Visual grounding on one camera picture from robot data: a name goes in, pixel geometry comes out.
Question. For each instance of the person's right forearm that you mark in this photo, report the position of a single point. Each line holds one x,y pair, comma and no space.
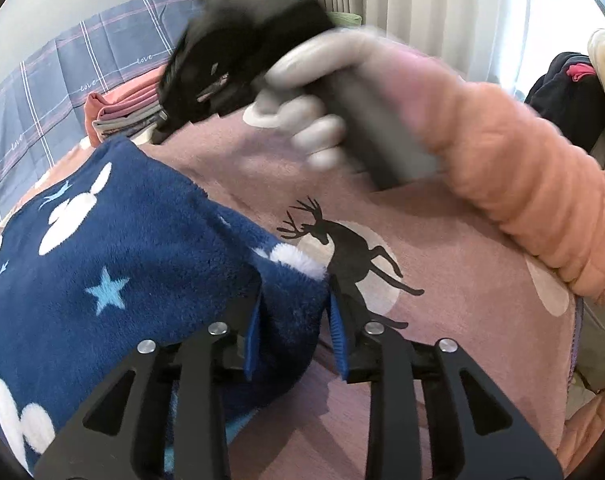
507,160

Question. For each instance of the blue plaid pillow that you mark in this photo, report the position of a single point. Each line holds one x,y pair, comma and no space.
57,60

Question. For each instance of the pile of dark clothes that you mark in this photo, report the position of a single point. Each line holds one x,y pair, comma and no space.
562,105

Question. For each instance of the blue star print fleece jacket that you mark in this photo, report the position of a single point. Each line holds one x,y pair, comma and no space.
132,260

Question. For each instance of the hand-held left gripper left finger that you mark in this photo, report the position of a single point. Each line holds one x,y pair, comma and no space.
252,345

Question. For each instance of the light green cloth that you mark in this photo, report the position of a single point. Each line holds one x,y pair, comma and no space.
345,19

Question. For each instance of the pink polka dot bedsheet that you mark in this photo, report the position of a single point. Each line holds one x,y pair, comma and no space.
457,270

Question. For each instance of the white curtain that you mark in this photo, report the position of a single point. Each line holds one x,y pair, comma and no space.
407,0

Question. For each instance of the person's right hand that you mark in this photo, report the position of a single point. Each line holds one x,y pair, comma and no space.
307,60

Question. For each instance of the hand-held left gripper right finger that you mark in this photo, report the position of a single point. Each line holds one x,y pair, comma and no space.
338,340

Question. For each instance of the stack of folded clothes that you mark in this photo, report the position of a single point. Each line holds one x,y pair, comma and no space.
122,105

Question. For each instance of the person's pink padded jacket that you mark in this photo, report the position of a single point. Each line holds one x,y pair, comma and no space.
597,435

